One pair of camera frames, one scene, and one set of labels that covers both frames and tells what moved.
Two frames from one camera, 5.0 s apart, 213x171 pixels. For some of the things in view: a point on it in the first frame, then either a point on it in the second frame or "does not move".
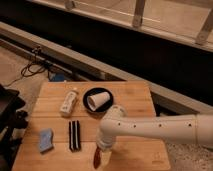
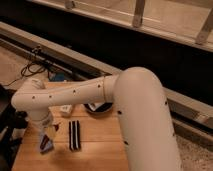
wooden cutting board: (63, 131) does not move
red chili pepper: (97, 157) -> (44, 141)
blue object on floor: (59, 77) does not move
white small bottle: (68, 103) does not move
